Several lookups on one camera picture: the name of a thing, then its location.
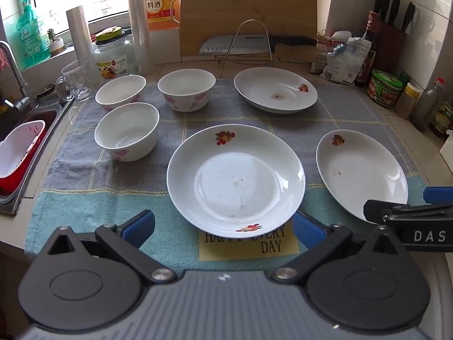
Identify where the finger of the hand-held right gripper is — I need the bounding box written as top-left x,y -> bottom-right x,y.
364,200 -> 453,225
423,186 -> 453,203

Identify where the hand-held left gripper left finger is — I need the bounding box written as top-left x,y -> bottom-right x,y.
45,210 -> 178,286

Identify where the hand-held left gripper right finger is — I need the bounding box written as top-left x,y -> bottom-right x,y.
271,212 -> 403,285

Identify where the white floral bowl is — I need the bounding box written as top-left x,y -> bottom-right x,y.
95,75 -> 147,112
94,102 -> 160,162
157,69 -> 216,113

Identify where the white stained fruit print plate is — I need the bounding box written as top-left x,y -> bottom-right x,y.
234,67 -> 318,114

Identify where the grey blue checked towel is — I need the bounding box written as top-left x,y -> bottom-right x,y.
25,78 -> 430,273

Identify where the white plastic box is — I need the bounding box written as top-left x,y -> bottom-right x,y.
440,129 -> 453,165

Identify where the brown seasoning bottle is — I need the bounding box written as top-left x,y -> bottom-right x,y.
429,97 -> 453,139

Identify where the grey red cap spice bottle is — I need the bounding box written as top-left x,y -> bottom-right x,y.
411,77 -> 445,131

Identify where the yellow spice jar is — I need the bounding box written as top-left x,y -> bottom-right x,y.
396,82 -> 422,119

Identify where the green lid sauce jar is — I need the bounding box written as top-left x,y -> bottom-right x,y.
367,69 -> 404,109

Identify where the red basin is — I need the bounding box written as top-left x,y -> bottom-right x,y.
0,108 -> 59,199

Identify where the white colander basket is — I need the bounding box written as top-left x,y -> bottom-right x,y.
0,120 -> 46,179

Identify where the steel sink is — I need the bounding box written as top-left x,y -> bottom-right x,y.
0,92 -> 75,216

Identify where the clear glass mug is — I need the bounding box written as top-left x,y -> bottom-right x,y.
56,59 -> 94,101

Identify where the dark knife block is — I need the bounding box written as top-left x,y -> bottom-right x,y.
368,10 -> 407,65

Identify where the glass jar green lid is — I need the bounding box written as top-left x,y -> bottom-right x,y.
94,26 -> 137,80

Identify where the metal faucet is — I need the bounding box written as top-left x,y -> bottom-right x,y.
0,41 -> 38,114

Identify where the small potted plant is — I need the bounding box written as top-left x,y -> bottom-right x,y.
47,28 -> 66,57

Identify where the tall plastic wrap roll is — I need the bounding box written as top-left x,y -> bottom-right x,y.
126,0 -> 153,76

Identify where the green dish soap bottle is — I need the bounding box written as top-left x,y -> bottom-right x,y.
16,0 -> 51,67

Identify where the orange cooking wine bottle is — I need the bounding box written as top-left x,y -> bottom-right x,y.
143,0 -> 181,32

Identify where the bamboo cutting board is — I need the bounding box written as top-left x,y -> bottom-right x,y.
179,0 -> 318,62

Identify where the metal wire rack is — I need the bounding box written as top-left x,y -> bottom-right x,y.
170,0 -> 274,78

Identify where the black handled kitchen knife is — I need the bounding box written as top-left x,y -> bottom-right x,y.
199,34 -> 317,55

